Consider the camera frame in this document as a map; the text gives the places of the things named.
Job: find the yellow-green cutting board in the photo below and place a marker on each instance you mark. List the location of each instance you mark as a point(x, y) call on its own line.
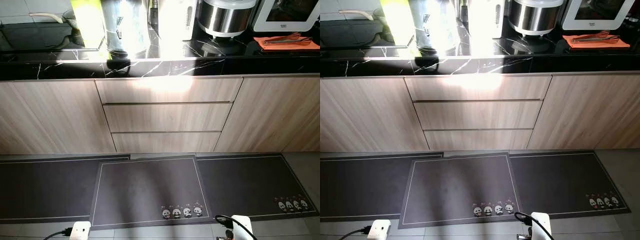
point(397, 22)
point(87, 22)

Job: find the black induction hob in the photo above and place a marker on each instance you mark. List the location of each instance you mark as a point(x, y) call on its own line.
point(30, 37)
point(345, 35)

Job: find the small grey panda floor mat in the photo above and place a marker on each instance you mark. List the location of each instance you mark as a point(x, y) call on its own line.
point(455, 190)
point(145, 190)

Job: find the long grey panda floor mat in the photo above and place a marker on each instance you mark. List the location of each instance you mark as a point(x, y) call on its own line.
point(555, 180)
point(240, 185)

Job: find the white electric kettle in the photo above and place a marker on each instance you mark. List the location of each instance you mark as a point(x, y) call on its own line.
point(177, 20)
point(487, 20)

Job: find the silver rice cooker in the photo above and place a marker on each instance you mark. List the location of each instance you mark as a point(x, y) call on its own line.
point(535, 19)
point(225, 20)

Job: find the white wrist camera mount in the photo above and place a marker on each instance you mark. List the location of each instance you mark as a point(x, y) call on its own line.
point(541, 225)
point(243, 227)
point(81, 230)
point(380, 230)

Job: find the metal kitchen tongs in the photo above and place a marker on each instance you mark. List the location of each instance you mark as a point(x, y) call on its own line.
point(595, 37)
point(285, 40)

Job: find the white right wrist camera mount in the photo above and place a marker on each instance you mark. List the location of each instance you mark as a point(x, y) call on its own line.
point(541, 225)
point(243, 227)

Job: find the light wood drawer front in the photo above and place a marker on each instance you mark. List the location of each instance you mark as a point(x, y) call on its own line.
point(477, 90)
point(167, 117)
point(477, 115)
point(477, 140)
point(167, 142)
point(170, 92)

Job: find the orange silicone mat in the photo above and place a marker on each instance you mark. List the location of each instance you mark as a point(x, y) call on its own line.
point(595, 46)
point(287, 48)

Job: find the steel kettle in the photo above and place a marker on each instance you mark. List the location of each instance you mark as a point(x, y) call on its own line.
point(125, 25)
point(435, 25)

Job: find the light wood cabinet door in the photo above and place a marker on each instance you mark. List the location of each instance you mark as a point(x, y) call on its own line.
point(275, 115)
point(50, 117)
point(590, 112)
point(365, 115)

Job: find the white appliance with screen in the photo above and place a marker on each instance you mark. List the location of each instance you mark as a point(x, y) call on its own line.
point(600, 10)
point(290, 12)

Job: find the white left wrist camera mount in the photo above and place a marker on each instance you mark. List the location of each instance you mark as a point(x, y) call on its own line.
point(380, 230)
point(81, 230)

